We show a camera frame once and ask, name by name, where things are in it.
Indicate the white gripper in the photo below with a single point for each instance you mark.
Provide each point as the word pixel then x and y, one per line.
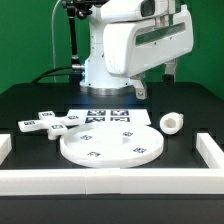
pixel 134 47

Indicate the white round table top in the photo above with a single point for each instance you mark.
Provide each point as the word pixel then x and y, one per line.
pixel 111 145

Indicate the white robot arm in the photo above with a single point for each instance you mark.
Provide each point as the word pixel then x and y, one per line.
pixel 97 79

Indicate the white marker sheet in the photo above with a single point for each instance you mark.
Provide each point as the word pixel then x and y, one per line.
pixel 137 116

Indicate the white cross-shaped table base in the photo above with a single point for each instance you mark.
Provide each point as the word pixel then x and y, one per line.
pixel 54 125

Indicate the white U-shaped boundary frame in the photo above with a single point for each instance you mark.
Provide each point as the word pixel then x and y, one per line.
pixel 122 181

